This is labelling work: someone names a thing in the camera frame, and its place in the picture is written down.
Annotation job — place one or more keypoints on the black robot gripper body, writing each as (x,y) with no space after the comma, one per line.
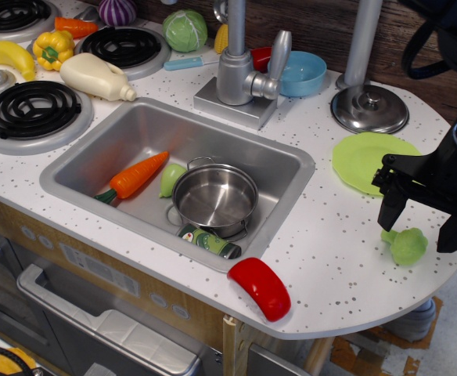
(428,179)

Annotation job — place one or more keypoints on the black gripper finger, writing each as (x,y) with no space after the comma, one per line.
(393,204)
(447,240)

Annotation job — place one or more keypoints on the green toy broccoli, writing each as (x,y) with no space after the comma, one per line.
(406,247)

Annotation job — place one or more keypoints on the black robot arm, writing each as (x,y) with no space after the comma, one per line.
(433,48)

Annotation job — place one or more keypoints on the steel pot lid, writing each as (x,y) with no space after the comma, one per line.
(369,108)

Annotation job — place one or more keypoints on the stainless steel pot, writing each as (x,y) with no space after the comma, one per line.
(216,197)

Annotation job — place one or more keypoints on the light green plate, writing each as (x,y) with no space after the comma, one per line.
(357,158)

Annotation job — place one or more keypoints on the grey support pole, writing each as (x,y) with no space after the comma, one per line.
(365,26)

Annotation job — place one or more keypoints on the blue plastic bowl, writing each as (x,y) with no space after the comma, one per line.
(303,75)

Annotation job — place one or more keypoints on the red toy cheese wedge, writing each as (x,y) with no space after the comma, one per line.
(263,286)

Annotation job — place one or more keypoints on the silver toy faucet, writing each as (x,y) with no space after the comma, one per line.
(240,93)

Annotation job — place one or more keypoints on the red toy cup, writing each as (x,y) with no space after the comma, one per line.
(261,57)

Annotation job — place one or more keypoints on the green toy can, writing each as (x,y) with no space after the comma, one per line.
(209,242)

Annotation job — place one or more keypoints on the light green toy pear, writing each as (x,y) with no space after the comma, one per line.
(169,177)

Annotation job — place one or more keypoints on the yellow toy corn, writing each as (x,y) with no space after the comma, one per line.
(221,40)

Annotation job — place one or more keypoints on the green toy cabbage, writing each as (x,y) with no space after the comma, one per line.
(185,30)

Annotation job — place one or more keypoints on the orange toy carrot in sink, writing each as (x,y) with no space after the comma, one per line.
(127,182)

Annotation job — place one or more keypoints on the back right stove burner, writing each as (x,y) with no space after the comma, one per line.
(137,51)

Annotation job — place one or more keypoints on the stove burner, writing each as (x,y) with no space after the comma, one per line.
(137,51)
(23,20)
(40,116)

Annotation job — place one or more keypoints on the cream toy bottle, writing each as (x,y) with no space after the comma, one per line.
(90,74)

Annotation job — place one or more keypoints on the purple toy onion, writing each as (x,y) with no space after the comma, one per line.
(117,12)

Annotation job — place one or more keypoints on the small orange toy carrot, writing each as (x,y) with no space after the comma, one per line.
(77,28)

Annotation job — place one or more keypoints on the front left stove burner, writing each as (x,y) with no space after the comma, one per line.
(40,116)

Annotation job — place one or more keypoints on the yellow toy bell pepper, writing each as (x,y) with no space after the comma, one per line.
(52,49)

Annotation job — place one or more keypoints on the yellow toy banana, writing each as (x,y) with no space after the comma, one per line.
(19,58)

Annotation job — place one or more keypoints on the yellow object bottom left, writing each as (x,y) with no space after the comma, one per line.
(8,366)

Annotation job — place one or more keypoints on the back left stove burner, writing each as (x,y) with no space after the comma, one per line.
(23,20)

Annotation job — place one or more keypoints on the blue handled toy knife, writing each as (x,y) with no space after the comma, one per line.
(191,62)

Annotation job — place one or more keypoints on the grey oven door handle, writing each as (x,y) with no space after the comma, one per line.
(98,340)

